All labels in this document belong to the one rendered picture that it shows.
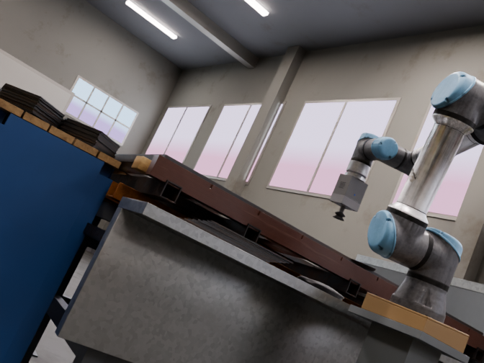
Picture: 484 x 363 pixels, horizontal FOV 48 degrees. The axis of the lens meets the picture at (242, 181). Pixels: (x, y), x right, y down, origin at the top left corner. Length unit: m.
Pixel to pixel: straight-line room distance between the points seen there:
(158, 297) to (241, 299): 0.26
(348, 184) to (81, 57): 10.93
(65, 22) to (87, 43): 0.60
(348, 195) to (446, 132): 0.49
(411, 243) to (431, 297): 0.15
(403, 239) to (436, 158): 0.23
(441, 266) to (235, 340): 0.61
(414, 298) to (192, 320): 0.60
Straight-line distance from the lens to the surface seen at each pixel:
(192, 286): 1.54
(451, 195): 6.41
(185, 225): 1.33
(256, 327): 1.67
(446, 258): 1.58
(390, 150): 1.84
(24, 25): 12.30
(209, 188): 1.57
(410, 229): 1.51
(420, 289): 1.57
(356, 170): 1.92
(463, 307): 2.66
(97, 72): 12.63
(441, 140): 1.54
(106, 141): 1.79
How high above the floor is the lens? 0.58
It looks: 11 degrees up
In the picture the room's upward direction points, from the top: 25 degrees clockwise
